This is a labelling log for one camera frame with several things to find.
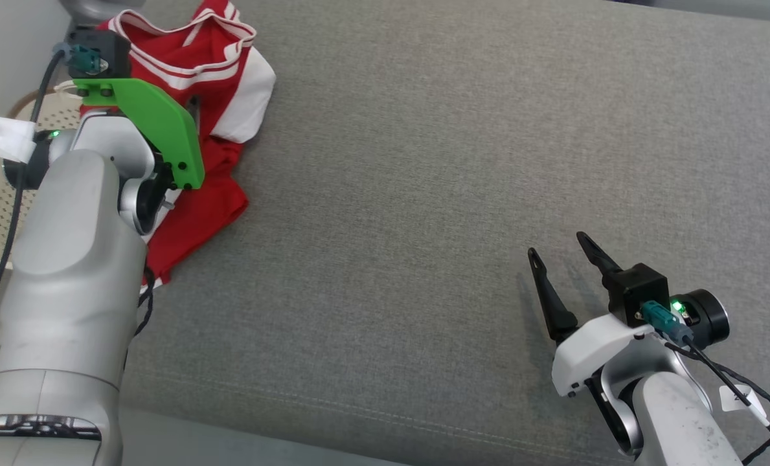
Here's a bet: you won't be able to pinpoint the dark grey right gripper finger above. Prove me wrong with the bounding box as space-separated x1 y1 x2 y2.
528 248 580 342
576 232 622 276

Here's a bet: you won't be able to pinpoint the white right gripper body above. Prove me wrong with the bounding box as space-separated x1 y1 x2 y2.
551 314 657 397

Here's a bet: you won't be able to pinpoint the red white t-shirt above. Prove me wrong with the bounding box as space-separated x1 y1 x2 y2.
96 0 277 144

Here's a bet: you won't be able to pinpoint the grey fabric sofa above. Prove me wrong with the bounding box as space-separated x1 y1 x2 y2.
0 0 770 466

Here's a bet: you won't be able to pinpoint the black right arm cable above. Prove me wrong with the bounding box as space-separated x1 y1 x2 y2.
642 301 770 466

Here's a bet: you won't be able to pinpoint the red shorts with white stripes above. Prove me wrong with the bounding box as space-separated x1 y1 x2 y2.
140 133 251 290

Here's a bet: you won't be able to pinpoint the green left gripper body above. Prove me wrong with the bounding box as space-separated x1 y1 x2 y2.
73 78 205 190

